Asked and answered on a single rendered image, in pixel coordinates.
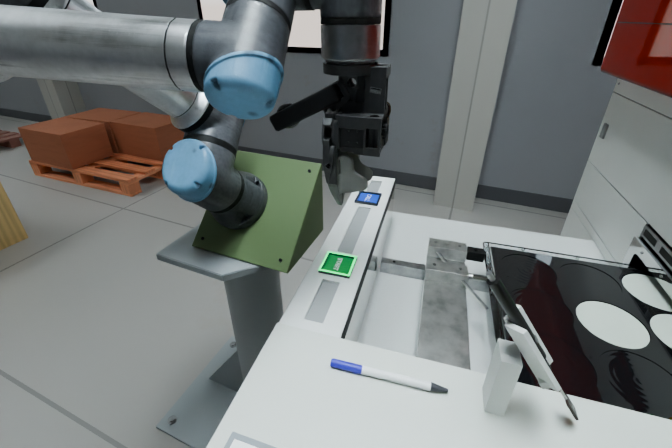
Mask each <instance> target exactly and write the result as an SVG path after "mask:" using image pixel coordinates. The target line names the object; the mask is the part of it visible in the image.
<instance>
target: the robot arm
mask: <svg viewBox="0 0 672 448"><path fill-rule="evenodd" d="M223 2H224V3H225V5H226V7H225V10H224V13H223V17H222V20H221V21H217V20H203V19H186V18H173V17H159V16H146V15H133V14H120V13H107V12H101V11H100V10H99V9H97V8H96V7H95V6H93V5H92V4H91V3H89V2H88V1H87V0H0V82H4V81H6V80H8V79H10V78H11V77H24V78H36V79H48V80H60V81H71V82H83V83H95V84H107V85H118V86H123V87H124V88H126V89H128V90H129V91H131V92H132V93H134V94H136V95H137V96H139V97H141V98H142V99H144V100H145V101H147V102H149V103H150V104H152V105H154V106H155V107H157V108H159V109H160V110H162V111H163V112H165V113H167V114H168V115H170V118H171V122H172V124H173V125H174V126H175V127H176V128H178V129H179V130H181V131H183V132H184V137H183V140H181V141H178V142H177V143H175V144H174V145H173V146H172V147H173V149H172V150H170V149H169V150H168V152H167V153H166V155H165V158H164V160H163V164H162V176H163V180H164V182H165V184H166V185H167V187H168V188H169V189H170V190H171V191H172V192H173V193H175V194H177V195H178V196H179V197H180V198H182V199H183V200H185V201H188V202H192V203H194V204H196V205H198V206H200V207H202V208H204V209H206V210H208V211H210V213H211V214H212V215H213V217H214V218H215V220H216V221H217V222H218V223H220V224H221V225H223V226H225V227H227V228H230V229H235V230H238V229H243V228H246V227H249V226H250V225H252V224H253V223H255V222H256V221H257V220H258V219H259V218H260V217H261V215H262V214H263V212H264V210H265V208H266V204H267V199H268V195H267V189H266V187H265V185H264V183H263V182H262V181H261V180H260V179H259V178H258V177H257V176H255V175H254V174H252V173H249V172H244V171H239V170H236V169H235V168H234V163H235V158H236V154H237V150H238V145H239V141H240V136H241V132H242V127H243V126H244V123H245V119H246V120H252V119H259V118H262V117H264V116H266V115H268V114H269V113H270V112H271V111H272V110H273V108H274V106H275V103H276V100H277V98H278V94H279V90H280V86H281V84H282V82H283V78H284V64H285V58H286V53H287V48H288V43H289V38H290V33H291V29H292V23H293V18H294V13H295V11H314V10H317V9H319V10H320V18H321V24H323V25H321V57H322V58H323V59H324V60H326V61H324V62H323V73H324V74H328V75H334V76H338V80H337V81H335V82H333V83H332V84H330V85H328V86H326V87H324V88H322V89H320V90H318V91H316V92H314V93H312V94H310V95H308V96H306V97H304V98H303V99H301V100H299V101H297V102H295V103H293V104H292V103H285V104H282V105H281V106H280V107H279V108H278V110H277V112H276V113H275V114H273V115H271V116H270V118H269V119H270V122H271V123H272V125H273V127H274V129H275V130H276V131H280V130H283V129H285V128H294V127H296V126H297V125H298V124H299V122H300V121H301V120H303V119H305V118H307V117H310V116H312V115H314V114H316V113H318V112H320V111H322V110H323V111H324V113H325V116H324V118H323V121H322V144H323V169H324V174H325V179H326V183H327V184H328V188H329V190H330V192H331V194H332V196H333V197H334V199H335V201H336V203H337V204H338V205H342V204H343V200H344V194H345V193H349V192H358V191H364V190H366V189H367V187H368V181H370V180H371V179H372V177H373V171H372V170H371V169H370V168H369V167H367V166H365V165H364V164H362V163H361V162H360V155H363V156H373V157H380V152H381V150H382V148H383V146H385V145H386V143H387V141H388V133H389V117H390V113H391V105H390V103H388V102H387V94H388V78H389V76H390V75H391V64H378V62H377V61H375V60H377V59H378V58H379V57H380V41H381V25H380V24H381V17H382V0H223ZM352 78H353V79H355V80H356V84H354V83H353V81H352ZM387 103H388V104H389V105H388V104H387Z"/></svg>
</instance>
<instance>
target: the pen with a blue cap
mask: <svg viewBox="0 0 672 448"><path fill-rule="evenodd" d="M330 366H331V367H334V368H338V369H342V370H346V371H350V372H354V373H358V374H362V375H366V376H370V377H374V378H378V379H383V380H387V381H391V382H395V383H399V384H403V385H407V386H411V387H415V388H419V389H423V390H427V391H434V392H448V389H447V388H445V387H442V386H440V385H437V384H435V383H433V382H430V381H426V380H422V379H418V378H413V377H409V376H405V375H401V374H397V373H393V372H388V371H384V370H380V369H376V368H372V367H368V366H364V365H363V366H362V365H359V364H355V363H351V362H347V361H343V360H339V359H334V358H332V359H331V363H330Z"/></svg>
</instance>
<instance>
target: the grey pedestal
mask: <svg viewBox="0 0 672 448"><path fill-rule="evenodd" d="M200 224H201V223H200ZM200 224H199V225H197V226H196V227H194V228H193V229H191V230H190V231H188V232H187V233H186V234H184V235H183V236H181V237H180V238H178V239H177V240H175V241H174V242H173V243H171V244H170V245H168V246H167V247H165V248H164V249H162V250H161V251H159V252H158V253H157V254H156V256H157V259H158V260H160V261H163V262H166V263H169V264H172V265H175V266H178V267H181V268H184V269H187V270H190V271H193V272H196V273H199V274H202V275H205V276H208V277H211V278H214V279H217V280H220V281H224V286H225V291H226V296H227V301H228V306H229V311H230V316H231V321H232V326H233V331H234V336H235V337H234V336H231V337H230V339H229V340H228V341H227V342H226V343H225V344H224V346H223V347H222V348H221V349H220V350H219V352H218V353H217V354H216V355H215V356H214V358H213V359H212V360H211V361H210V362H209V364H208V365H207V366H206V367H205V368H204V369H203V371H202V372H201V373H200V374H199V375H198V377H197V378H196V379H195V380H194V381H193V383H192V384H191V385H190V386H189V387H188V389H187V390H186V391H185V392H184V393H183V394H182V396H181V397H180V398H179V399H178V400H177V402H176V403H175V404H174V405H173V406H172V408H171V409H170V410H169V411H168V412H167V414H166V415H165V416H164V417H163V418H162V419H161V421H160V422H159V423H158V424H157V425H156V427H157V429H159V430H161V431H162V432H164V433H166V434H168V435H169V436H171V437H173V438H175V439H176V440H178V441H180V442H182V443H184V444H185V445H187V446H189V447H191V448H206V447H207V445H208V443H209V442H210V440H211V438H212V436H213V435H214V433H215V431H216V429H217V427H218V426H219V424H220V422H221V420H222V419H223V417H224V415H225V413H226V412H227V410H228V408H229V406H230V405H231V403H232V401H233V399H234V398H235V396H236V394H237V392H238V391H239V389H240V387H241V385H242V384H243V382H244V380H245V378H246V376H247V375H248V373H249V371H250V369H251V368H252V366H253V364H254V362H255V361H256V359H257V357H258V355H259V354H260V352H261V350H262V348H263V347H264V345H265V343H266V341H267V340H268V338H269V336H270V334H271V332H272V331H273V329H274V327H275V325H276V324H277V323H279V321H280V320H281V318H282V316H283V304H282V294H281V284H280V273H279V271H276V270H273V269H270V268H266V267H263V266H259V265H256V264H252V263H249V262H245V261H242V260H238V259H235V258H232V257H228V256H225V255H221V254H218V253H214V252H211V251H207V250H204V249H201V248H197V247H194V246H192V244H193V242H194V239H195V237H196V234H197V232H198V229H199V227H200Z"/></svg>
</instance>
